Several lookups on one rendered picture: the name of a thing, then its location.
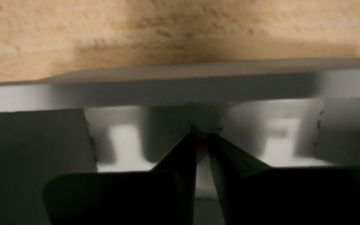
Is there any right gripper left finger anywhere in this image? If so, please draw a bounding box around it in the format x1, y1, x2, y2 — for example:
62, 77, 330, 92
42, 134, 197, 225

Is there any white star-shaped pin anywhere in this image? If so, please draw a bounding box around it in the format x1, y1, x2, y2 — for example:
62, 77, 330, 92
190, 121, 222, 165

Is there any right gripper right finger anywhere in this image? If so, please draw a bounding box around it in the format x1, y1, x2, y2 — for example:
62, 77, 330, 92
208, 133, 360, 225

